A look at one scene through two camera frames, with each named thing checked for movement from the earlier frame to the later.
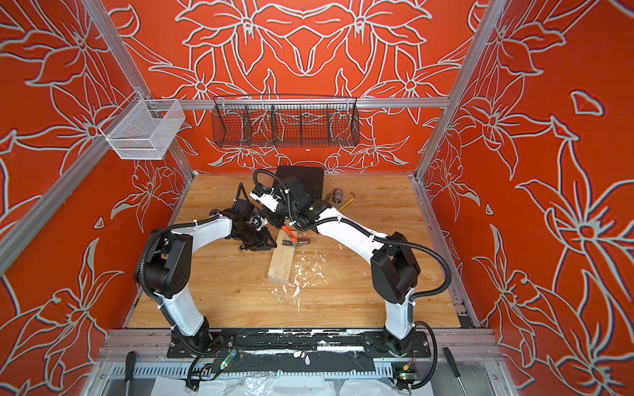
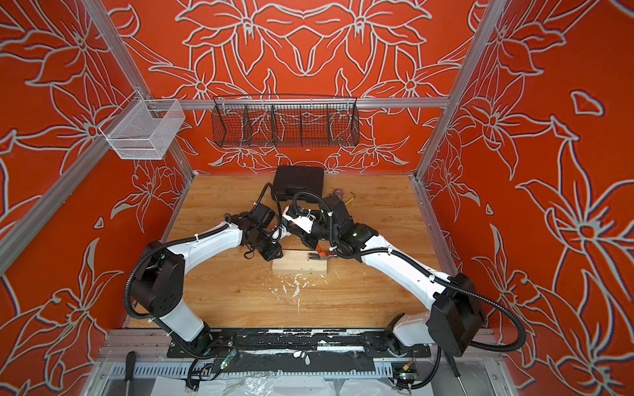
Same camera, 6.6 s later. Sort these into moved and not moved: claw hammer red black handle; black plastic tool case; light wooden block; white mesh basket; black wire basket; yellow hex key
Moved: light wooden block; claw hammer red black handle
Not moved: black wire basket; black plastic tool case; yellow hex key; white mesh basket
